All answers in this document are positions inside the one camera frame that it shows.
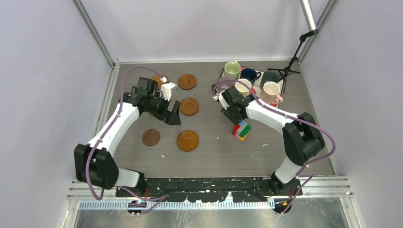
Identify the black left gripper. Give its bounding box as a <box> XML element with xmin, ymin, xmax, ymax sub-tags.
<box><xmin>144</xmin><ymin>92</ymin><xmax>181</xmax><ymax>125</ymax></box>

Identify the multicolour toy brick block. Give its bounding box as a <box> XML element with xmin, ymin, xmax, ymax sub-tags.
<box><xmin>232</xmin><ymin>120</ymin><xmax>251</xmax><ymax>141</ymax></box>

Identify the dark brown wooden coaster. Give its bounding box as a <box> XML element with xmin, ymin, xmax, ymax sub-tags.
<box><xmin>142</xmin><ymin>129</ymin><xmax>161</xmax><ymax>146</ymax></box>

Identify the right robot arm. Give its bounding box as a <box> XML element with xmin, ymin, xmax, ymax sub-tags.
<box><xmin>218</xmin><ymin>86</ymin><xmax>325</xmax><ymax>195</ymax></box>

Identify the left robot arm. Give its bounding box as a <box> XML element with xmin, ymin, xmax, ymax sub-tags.
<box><xmin>74</xmin><ymin>77</ymin><xmax>181</xmax><ymax>197</ymax></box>

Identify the lilac mug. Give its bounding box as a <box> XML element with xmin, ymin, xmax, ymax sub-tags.
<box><xmin>216</xmin><ymin>76</ymin><xmax>235</xmax><ymax>94</ymax></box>

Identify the pink mug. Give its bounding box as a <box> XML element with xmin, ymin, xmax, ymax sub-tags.
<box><xmin>260</xmin><ymin>81</ymin><xmax>283</xmax><ymax>106</ymax></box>

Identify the dark blue mug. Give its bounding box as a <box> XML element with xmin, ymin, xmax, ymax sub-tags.
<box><xmin>240</xmin><ymin>68</ymin><xmax>262</xmax><ymax>85</ymax></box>

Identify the light green mug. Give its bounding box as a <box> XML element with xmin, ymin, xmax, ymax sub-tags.
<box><xmin>222</xmin><ymin>60</ymin><xmax>241</xmax><ymax>80</ymax></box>

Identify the dark green mug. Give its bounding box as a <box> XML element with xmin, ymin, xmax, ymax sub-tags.
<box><xmin>260</xmin><ymin>70</ymin><xmax>280</xmax><ymax>87</ymax></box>

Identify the silver pole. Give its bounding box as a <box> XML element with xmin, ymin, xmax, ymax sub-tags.
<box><xmin>299</xmin><ymin>0</ymin><xmax>317</xmax><ymax>31</ymax></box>

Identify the cream mug yellow handle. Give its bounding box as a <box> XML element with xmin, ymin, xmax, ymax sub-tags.
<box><xmin>235</xmin><ymin>78</ymin><xmax>252</xmax><ymax>97</ymax></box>

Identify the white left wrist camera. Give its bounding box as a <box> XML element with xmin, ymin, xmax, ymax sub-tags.
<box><xmin>160</xmin><ymin>83</ymin><xmax>178</xmax><ymax>101</ymax></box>

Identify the black camera tripod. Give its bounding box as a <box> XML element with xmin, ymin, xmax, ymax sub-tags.
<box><xmin>267</xmin><ymin>28</ymin><xmax>319</xmax><ymax>94</ymax></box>

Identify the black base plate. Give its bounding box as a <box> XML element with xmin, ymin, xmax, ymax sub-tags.
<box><xmin>116</xmin><ymin>177</ymin><xmax>302</xmax><ymax>203</ymax></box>

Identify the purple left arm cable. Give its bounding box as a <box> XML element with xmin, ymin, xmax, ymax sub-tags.
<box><xmin>85</xmin><ymin>66</ymin><xmax>168</xmax><ymax>216</ymax></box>

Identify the aluminium front rail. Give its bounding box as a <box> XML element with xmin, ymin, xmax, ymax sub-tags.
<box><xmin>67</xmin><ymin>176</ymin><xmax>353</xmax><ymax>212</ymax></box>

